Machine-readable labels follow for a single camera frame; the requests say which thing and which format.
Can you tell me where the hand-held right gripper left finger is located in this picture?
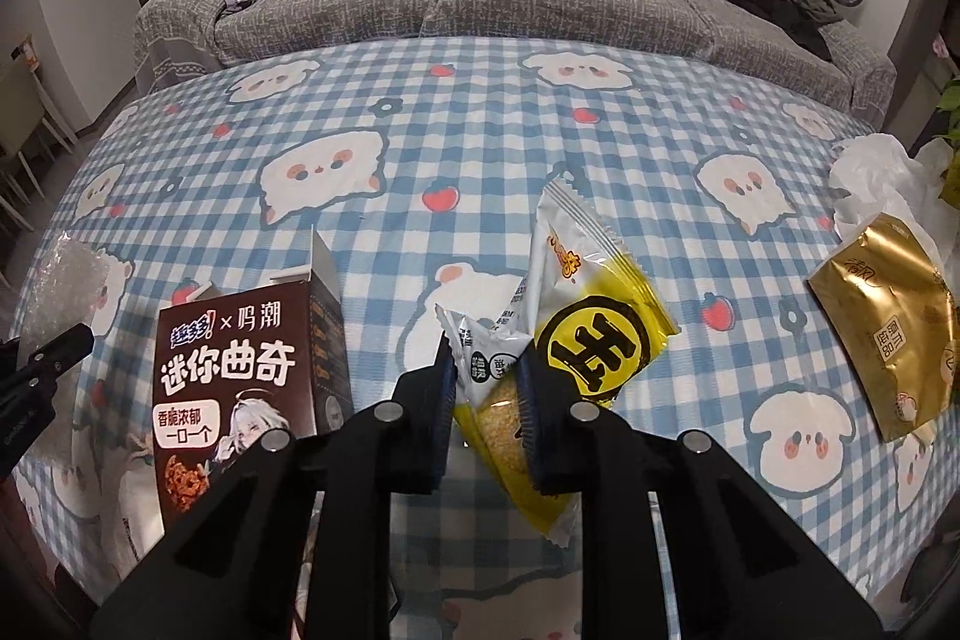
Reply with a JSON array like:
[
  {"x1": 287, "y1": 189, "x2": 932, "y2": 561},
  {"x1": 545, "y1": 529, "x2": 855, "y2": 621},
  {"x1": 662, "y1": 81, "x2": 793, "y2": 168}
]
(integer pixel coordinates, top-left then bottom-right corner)
[{"x1": 90, "y1": 366, "x2": 458, "y2": 640}]

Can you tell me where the white plastic bag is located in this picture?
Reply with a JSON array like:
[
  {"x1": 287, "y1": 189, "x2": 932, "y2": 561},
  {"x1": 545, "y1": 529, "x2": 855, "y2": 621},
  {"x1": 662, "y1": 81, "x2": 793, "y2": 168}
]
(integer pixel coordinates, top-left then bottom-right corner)
[{"x1": 829, "y1": 134, "x2": 952, "y2": 251}]

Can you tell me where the blue checked printed tablecloth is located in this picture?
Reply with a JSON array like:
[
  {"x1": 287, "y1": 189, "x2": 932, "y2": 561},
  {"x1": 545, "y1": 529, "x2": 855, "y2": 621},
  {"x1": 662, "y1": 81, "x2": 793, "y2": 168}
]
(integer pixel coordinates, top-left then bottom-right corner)
[{"x1": 0, "y1": 36, "x2": 960, "y2": 640}]

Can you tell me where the yellow snack packet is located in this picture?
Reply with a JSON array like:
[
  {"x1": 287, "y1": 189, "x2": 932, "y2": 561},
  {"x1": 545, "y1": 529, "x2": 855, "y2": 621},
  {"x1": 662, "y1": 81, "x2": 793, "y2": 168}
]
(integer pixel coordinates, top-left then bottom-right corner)
[{"x1": 454, "y1": 164, "x2": 681, "y2": 547}]

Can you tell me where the white chair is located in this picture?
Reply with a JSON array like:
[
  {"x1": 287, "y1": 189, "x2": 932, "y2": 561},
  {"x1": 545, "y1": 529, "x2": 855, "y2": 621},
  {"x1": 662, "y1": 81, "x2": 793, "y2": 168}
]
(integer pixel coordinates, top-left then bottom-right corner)
[{"x1": 0, "y1": 59, "x2": 76, "y2": 202}]

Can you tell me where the gold tissue pack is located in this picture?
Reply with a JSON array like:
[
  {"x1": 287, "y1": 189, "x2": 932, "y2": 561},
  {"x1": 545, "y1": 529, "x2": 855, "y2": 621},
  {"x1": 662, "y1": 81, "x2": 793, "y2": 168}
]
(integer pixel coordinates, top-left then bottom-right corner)
[{"x1": 808, "y1": 212, "x2": 960, "y2": 442}]

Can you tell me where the clear plastic bag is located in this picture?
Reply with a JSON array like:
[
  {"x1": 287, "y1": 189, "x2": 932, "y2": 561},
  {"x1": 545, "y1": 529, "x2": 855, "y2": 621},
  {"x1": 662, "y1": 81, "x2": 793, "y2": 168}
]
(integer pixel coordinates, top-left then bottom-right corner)
[{"x1": 15, "y1": 235, "x2": 136, "y2": 352}]

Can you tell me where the small white snack packet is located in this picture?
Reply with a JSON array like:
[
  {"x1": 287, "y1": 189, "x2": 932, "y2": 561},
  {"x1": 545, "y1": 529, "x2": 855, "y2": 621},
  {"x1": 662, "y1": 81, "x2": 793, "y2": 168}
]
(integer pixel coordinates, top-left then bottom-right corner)
[{"x1": 435, "y1": 269, "x2": 542, "y2": 408}]

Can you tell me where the brown cookie box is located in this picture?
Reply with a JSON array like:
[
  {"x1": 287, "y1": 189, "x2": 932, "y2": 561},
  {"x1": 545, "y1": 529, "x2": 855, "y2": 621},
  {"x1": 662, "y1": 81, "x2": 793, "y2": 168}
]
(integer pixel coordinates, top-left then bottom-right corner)
[{"x1": 154, "y1": 227, "x2": 355, "y2": 536}]

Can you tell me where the green potted plant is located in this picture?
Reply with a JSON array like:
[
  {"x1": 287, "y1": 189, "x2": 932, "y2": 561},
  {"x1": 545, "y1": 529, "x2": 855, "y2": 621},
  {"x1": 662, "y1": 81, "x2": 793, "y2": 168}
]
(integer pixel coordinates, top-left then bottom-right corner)
[{"x1": 930, "y1": 77, "x2": 960, "y2": 206}]

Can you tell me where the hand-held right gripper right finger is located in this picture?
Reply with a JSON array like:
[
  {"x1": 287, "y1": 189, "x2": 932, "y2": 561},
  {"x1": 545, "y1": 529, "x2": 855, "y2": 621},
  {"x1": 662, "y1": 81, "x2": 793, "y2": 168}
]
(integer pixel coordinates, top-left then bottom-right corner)
[{"x1": 516, "y1": 355, "x2": 897, "y2": 640}]

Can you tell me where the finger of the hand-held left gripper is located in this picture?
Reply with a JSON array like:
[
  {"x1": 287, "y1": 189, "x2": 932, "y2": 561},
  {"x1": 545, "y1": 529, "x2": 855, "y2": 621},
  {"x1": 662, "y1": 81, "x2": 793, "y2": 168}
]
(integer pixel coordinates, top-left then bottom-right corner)
[{"x1": 0, "y1": 323, "x2": 95, "y2": 397}]

